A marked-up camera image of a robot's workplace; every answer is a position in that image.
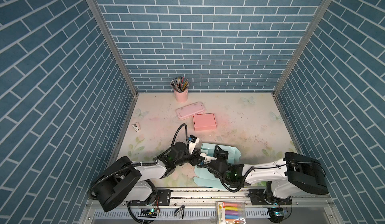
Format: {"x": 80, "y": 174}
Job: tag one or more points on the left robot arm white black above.
{"x": 127, "y": 181}

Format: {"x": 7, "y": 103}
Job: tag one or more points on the right small circuit board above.
{"x": 276, "y": 215}

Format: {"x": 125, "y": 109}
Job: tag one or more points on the pink pencil case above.
{"x": 190, "y": 110}

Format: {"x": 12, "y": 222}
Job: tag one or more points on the pink pencil cup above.
{"x": 181, "y": 97}

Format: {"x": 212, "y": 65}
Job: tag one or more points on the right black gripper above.
{"x": 219, "y": 154}

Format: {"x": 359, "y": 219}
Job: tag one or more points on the small circuit board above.
{"x": 148, "y": 213}
{"x": 276, "y": 215}

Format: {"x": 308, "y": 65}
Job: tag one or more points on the wrist white camera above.
{"x": 205, "y": 158}
{"x": 192, "y": 141}

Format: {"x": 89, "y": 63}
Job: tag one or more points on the black metal clip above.
{"x": 179, "y": 212}

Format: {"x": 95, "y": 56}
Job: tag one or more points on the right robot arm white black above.
{"x": 289, "y": 175}

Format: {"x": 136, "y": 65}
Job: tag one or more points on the light blue paper box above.
{"x": 206, "y": 179}

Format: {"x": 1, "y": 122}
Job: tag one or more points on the left small circuit board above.
{"x": 148, "y": 213}

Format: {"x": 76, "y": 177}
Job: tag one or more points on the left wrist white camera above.
{"x": 192, "y": 141}

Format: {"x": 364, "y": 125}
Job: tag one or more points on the small white pencil sharpener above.
{"x": 136, "y": 127}

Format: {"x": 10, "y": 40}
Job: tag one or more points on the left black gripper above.
{"x": 195, "y": 159}

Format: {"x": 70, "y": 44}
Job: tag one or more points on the pink paper box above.
{"x": 204, "y": 122}

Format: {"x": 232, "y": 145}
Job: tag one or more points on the pack of coloured markers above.
{"x": 230, "y": 213}

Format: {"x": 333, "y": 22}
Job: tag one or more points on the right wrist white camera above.
{"x": 205, "y": 158}

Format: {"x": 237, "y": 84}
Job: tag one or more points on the aluminium front rail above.
{"x": 201, "y": 198}

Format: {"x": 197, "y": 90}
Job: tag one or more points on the bundle of coloured pencils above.
{"x": 180, "y": 84}

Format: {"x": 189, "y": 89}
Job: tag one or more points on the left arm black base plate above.
{"x": 159, "y": 199}

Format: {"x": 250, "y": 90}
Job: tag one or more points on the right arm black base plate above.
{"x": 263, "y": 197}

